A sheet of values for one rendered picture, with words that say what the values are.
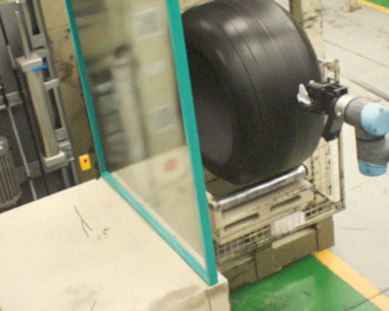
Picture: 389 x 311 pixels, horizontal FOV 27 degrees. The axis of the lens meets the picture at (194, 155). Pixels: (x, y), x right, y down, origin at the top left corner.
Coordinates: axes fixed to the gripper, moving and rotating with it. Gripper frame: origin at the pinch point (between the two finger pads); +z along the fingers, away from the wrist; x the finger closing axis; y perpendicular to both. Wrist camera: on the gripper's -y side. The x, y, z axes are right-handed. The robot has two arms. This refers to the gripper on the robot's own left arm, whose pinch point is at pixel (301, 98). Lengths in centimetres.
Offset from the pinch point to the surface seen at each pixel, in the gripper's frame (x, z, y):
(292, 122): 3.7, 1.0, -6.5
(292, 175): -3.0, 16.5, -31.6
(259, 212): 11.6, 14.6, -38.4
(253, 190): 11.6, 16.6, -31.3
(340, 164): -57, 68, -65
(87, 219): 75, -23, 1
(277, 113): 8.1, 0.8, -2.4
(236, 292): -9, 88, -116
